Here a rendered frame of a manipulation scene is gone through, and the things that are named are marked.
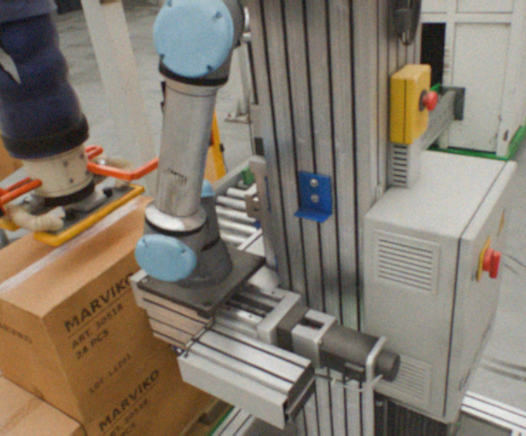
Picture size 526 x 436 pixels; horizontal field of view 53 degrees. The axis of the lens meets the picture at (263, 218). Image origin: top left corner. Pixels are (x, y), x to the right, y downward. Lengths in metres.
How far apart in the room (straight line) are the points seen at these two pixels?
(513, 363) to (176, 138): 1.95
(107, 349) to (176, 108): 0.93
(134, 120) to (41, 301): 1.75
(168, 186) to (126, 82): 2.10
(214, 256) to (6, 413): 0.92
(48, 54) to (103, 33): 1.54
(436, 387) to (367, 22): 0.75
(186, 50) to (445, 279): 0.61
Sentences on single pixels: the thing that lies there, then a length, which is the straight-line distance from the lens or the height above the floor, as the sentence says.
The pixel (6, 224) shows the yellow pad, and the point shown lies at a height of 1.07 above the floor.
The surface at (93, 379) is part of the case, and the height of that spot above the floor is 0.65.
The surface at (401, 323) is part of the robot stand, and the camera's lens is 1.15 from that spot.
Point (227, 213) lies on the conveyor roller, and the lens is 2.52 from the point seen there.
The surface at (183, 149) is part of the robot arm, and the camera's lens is 0.92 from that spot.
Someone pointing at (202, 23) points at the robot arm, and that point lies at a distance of 0.83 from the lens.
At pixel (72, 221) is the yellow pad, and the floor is 1.08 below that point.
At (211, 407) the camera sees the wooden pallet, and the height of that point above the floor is 0.11.
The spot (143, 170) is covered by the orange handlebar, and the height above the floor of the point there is 1.19.
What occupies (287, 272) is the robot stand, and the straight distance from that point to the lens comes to 1.29.
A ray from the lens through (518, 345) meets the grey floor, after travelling 2.64.
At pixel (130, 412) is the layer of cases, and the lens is 1.85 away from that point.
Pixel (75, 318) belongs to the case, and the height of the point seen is 0.87.
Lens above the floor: 1.76
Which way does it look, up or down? 30 degrees down
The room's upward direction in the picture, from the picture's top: 7 degrees counter-clockwise
